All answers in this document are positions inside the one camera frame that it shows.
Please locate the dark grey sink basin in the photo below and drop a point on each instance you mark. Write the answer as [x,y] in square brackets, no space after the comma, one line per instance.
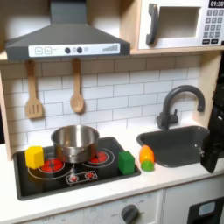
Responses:
[175,147]

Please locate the steel pot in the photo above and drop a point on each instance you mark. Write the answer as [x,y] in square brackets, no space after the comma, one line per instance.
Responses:
[75,144]

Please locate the orange and green toy vegetable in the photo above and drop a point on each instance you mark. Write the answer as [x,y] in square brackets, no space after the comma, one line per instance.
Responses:
[146,156]

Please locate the white toy microwave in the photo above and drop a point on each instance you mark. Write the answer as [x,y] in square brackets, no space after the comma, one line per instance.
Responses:
[180,23]

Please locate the green toy block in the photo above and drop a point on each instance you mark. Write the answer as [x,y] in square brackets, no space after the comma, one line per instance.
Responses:
[126,163]

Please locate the dark grey tap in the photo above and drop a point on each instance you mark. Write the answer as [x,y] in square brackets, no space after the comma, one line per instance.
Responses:
[167,116]

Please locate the grey range hood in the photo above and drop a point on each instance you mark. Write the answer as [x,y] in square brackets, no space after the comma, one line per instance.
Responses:
[67,38]

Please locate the grey oven knob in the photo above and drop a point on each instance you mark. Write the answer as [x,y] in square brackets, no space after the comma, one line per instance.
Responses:
[129,214]

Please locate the black toy stove top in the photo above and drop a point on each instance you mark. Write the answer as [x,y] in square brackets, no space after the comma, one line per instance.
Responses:
[35,183]

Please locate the wooden slotted spatula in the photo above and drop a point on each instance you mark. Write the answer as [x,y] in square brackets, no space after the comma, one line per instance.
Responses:
[33,105]

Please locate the wooden spoon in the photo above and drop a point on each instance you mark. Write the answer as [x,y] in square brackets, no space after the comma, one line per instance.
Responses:
[77,99]

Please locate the yellow toy block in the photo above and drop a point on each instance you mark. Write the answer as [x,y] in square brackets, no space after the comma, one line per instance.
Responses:
[34,157]

